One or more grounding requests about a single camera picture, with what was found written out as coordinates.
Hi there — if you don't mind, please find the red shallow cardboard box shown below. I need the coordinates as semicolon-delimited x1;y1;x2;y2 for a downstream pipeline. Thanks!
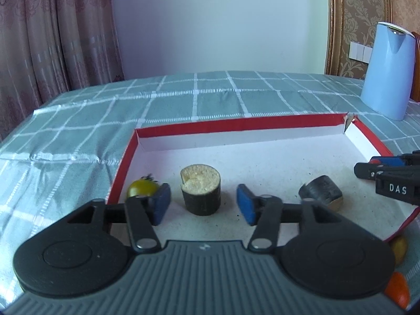
107;113;420;244

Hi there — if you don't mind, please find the gold framed wallpaper panel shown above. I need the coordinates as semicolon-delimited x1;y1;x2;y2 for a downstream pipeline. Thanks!
325;0;420;81

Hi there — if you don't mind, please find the white wall switch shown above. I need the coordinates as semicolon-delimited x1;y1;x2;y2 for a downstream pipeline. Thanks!
349;41;373;62

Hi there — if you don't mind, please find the green checked tablecloth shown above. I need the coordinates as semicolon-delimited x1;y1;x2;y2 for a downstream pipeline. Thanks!
0;70;420;315

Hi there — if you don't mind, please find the orange mandarin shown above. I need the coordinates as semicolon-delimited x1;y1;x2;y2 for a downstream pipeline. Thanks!
384;272;411;309

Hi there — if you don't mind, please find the pink patterned curtain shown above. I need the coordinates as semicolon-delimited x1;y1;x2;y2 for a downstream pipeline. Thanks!
0;0;125;141

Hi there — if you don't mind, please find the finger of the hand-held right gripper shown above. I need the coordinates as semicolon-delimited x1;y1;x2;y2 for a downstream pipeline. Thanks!
368;150;420;168
354;162;383;181

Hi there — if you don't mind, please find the green tomato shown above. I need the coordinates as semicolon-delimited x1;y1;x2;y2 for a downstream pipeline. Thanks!
126;175;161;199

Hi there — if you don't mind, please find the wooden chair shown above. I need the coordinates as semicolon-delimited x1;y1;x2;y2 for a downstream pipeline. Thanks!
410;31;420;102

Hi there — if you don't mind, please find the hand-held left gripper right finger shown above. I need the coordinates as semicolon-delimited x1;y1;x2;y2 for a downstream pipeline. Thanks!
237;184;343;254

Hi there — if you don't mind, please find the dark eggplant piece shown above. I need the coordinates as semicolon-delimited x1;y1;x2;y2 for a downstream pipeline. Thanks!
180;164;221;216
298;175;344;212

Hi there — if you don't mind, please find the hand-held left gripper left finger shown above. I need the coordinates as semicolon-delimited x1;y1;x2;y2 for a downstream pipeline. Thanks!
67;183;171;254

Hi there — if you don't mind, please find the blue electric kettle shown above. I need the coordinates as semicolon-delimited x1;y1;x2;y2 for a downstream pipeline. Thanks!
360;21;417;121

